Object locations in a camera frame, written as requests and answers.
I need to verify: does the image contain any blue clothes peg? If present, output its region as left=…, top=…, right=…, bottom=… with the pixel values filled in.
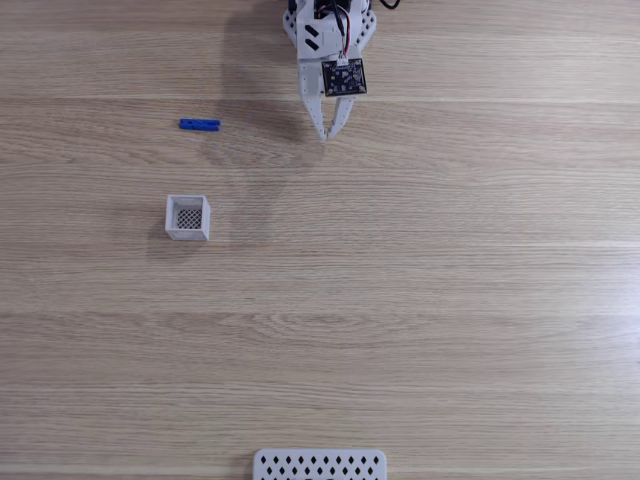
left=179, top=117, right=222, bottom=133

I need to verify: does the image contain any small white lattice crate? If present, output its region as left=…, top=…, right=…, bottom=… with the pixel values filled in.
left=164, top=193, right=212, bottom=243

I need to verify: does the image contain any red and white camera cable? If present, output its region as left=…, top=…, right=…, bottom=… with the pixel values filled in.
left=331, top=3, right=353, bottom=65

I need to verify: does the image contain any black camera circuit board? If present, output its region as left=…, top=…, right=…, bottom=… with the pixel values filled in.
left=320, top=57, right=369, bottom=98

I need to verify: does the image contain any white perforated base plate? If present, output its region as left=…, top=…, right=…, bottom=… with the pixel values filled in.
left=252, top=447, right=389, bottom=480

